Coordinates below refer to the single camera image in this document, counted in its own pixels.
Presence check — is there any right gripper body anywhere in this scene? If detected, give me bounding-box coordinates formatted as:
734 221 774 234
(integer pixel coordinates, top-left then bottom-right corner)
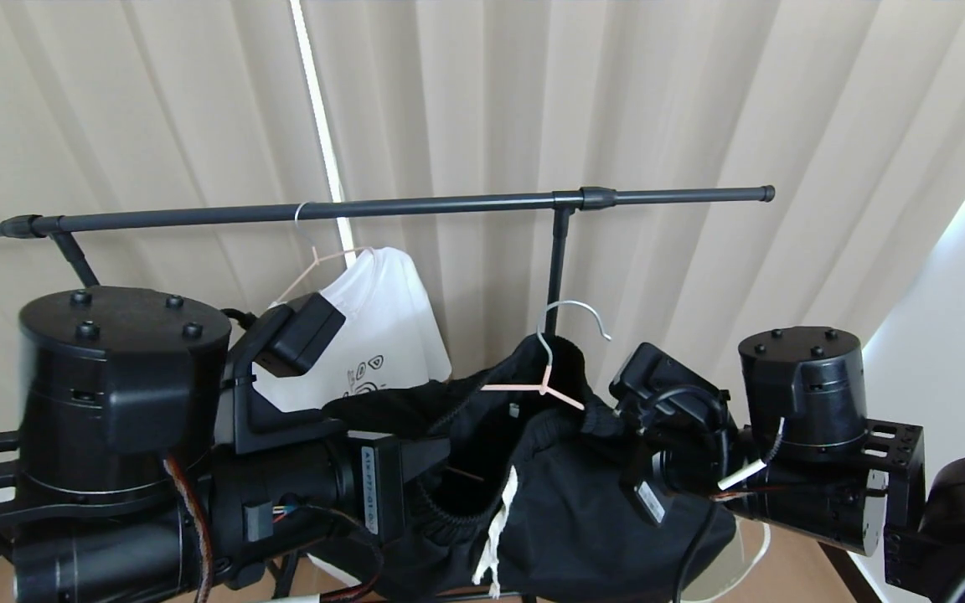
621 430 890 559

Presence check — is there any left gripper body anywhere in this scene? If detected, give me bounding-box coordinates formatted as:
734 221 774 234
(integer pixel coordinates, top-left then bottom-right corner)
16 434 452 603

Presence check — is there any white printed t-shirt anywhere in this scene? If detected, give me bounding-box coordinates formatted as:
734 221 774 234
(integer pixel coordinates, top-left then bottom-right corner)
252 247 452 587

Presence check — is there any pink clothes hanger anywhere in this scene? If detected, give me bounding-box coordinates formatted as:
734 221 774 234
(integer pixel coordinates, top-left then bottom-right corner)
481 300 613 413
269 201 374 307

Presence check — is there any black garment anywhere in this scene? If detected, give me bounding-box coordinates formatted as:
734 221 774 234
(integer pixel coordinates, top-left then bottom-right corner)
322 335 739 603

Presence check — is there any white laundry basket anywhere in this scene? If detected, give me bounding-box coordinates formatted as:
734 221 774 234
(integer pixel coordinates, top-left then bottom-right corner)
684 519 772 603

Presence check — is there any black clothes rack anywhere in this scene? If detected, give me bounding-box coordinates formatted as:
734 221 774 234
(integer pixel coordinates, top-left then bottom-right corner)
0 186 777 603

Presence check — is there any beige curtain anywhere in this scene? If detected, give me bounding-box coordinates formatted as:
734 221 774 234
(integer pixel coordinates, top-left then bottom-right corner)
0 0 965 436

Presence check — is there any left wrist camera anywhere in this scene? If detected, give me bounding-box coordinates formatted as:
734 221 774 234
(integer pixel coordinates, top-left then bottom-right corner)
219 291 348 455

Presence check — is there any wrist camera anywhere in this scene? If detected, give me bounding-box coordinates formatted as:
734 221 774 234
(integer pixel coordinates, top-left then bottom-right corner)
610 342 732 436
219 291 348 455

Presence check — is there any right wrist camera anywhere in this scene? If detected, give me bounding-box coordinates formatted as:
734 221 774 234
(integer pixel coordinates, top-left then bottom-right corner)
610 342 732 436

